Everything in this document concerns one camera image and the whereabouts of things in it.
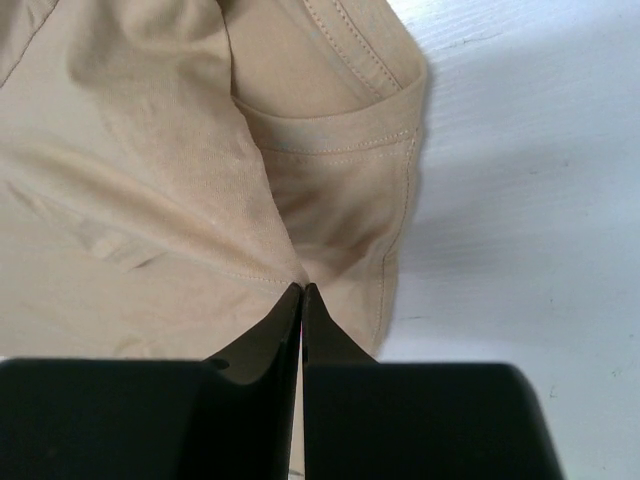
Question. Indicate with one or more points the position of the beige t shirt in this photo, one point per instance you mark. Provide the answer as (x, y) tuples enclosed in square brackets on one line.
[(169, 168)]

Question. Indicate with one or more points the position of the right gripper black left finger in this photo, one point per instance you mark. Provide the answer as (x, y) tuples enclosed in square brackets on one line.
[(228, 416)]

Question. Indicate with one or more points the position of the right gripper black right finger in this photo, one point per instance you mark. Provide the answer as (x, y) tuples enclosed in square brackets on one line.
[(369, 420)]

